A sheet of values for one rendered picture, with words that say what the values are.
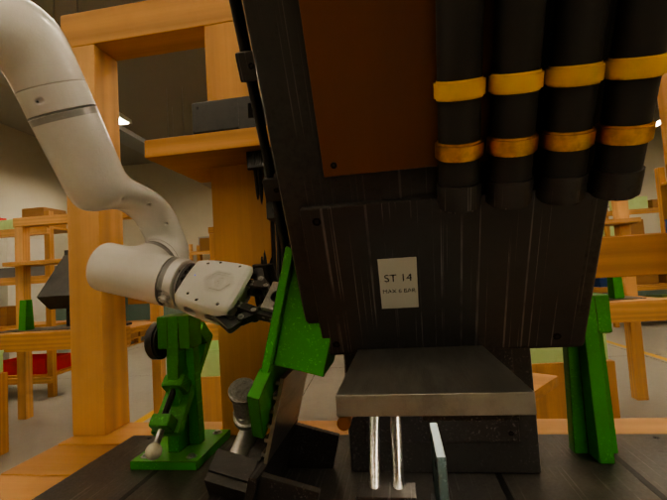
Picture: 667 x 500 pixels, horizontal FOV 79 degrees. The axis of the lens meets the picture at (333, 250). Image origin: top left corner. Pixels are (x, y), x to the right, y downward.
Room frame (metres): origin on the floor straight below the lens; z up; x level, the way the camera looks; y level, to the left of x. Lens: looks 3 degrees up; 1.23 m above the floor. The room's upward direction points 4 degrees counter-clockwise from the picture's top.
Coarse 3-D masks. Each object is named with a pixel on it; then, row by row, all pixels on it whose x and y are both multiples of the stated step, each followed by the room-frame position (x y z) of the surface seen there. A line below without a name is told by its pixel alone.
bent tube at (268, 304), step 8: (272, 288) 0.64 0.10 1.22; (272, 296) 0.64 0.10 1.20; (264, 304) 0.62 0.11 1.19; (272, 304) 0.62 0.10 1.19; (240, 432) 0.62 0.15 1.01; (248, 432) 0.61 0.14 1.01; (240, 440) 0.60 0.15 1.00; (248, 440) 0.61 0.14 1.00; (232, 448) 0.60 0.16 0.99; (240, 448) 0.59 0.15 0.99; (248, 448) 0.60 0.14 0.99
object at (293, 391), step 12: (288, 372) 0.60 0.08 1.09; (300, 372) 0.68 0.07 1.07; (276, 384) 0.58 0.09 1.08; (288, 384) 0.60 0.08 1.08; (300, 384) 0.70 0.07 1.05; (276, 396) 0.58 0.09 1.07; (288, 396) 0.62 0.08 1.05; (300, 396) 0.73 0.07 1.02; (276, 408) 0.57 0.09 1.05; (288, 408) 0.64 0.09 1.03; (300, 408) 0.75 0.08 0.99; (276, 420) 0.57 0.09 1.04; (288, 420) 0.66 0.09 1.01; (276, 432) 0.59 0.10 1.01; (288, 432) 0.68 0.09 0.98; (276, 444) 0.61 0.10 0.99; (264, 456) 0.58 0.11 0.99
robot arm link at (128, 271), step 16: (96, 256) 0.66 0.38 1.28; (112, 256) 0.66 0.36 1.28; (128, 256) 0.66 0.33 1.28; (144, 256) 0.66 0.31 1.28; (160, 256) 0.66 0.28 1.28; (96, 272) 0.65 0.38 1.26; (112, 272) 0.65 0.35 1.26; (128, 272) 0.64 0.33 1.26; (144, 272) 0.64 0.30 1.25; (96, 288) 0.67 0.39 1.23; (112, 288) 0.66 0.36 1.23; (128, 288) 0.65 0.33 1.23; (144, 288) 0.64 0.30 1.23
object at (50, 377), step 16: (32, 208) 4.93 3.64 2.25; (48, 208) 4.97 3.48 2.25; (0, 224) 4.92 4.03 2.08; (64, 224) 5.21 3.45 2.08; (48, 240) 4.83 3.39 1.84; (48, 256) 4.83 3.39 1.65; (0, 272) 4.94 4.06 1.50; (32, 272) 4.89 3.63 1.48; (48, 272) 4.83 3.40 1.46; (0, 320) 4.97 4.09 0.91; (48, 320) 4.83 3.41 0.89; (64, 320) 5.22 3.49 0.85; (48, 352) 4.83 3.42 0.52; (16, 368) 4.92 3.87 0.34; (48, 368) 4.83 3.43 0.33; (64, 368) 5.14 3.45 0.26; (16, 384) 4.82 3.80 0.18; (48, 384) 4.83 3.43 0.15
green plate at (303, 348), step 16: (288, 256) 0.54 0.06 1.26; (288, 272) 0.54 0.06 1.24; (288, 288) 0.55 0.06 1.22; (288, 304) 0.55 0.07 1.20; (272, 320) 0.54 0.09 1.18; (288, 320) 0.55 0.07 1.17; (304, 320) 0.55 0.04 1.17; (272, 336) 0.54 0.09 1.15; (288, 336) 0.55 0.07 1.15; (304, 336) 0.55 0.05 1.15; (320, 336) 0.54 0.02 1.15; (272, 352) 0.54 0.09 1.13; (288, 352) 0.55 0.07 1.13; (304, 352) 0.55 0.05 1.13; (320, 352) 0.54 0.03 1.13; (272, 368) 0.55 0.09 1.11; (288, 368) 0.65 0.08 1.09; (304, 368) 0.55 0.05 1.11; (320, 368) 0.54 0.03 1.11
